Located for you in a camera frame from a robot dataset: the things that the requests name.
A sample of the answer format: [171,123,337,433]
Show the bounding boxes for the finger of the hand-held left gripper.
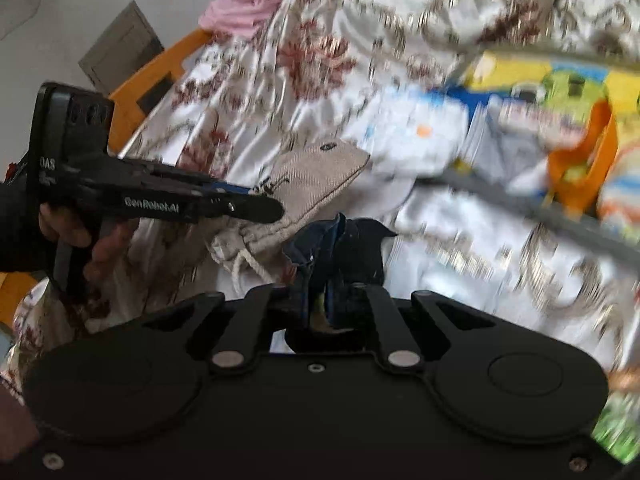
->
[189,173,259,198]
[199,196,286,224]

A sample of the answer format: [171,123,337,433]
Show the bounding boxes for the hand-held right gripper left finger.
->
[140,284,296,373]

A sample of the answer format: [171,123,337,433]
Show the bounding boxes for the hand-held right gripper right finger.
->
[350,282,490,372]

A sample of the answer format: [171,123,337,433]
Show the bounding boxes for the dark blue sock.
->
[282,212,398,351]

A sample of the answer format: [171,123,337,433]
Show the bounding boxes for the beige drawstring pouch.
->
[207,141,373,286]

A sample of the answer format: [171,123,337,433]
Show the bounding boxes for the metal tray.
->
[415,42,640,263]

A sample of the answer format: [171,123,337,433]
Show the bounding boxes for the striped sock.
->
[597,145,640,226]

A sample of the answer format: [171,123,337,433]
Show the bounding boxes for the person's left hand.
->
[39,204,142,282]

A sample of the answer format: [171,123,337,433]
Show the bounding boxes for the patterned satin blanket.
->
[0,0,640,411]

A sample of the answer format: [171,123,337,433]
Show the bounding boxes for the grey board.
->
[79,0,165,96]

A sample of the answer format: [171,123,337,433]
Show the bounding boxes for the white cloth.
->
[360,87,476,176]

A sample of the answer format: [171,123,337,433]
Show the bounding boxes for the orange ribbed band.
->
[547,102,621,213]

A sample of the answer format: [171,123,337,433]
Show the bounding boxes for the cartoon print towel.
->
[462,52,640,126]

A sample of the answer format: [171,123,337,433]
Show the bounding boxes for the wooden bed frame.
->
[0,27,213,328]

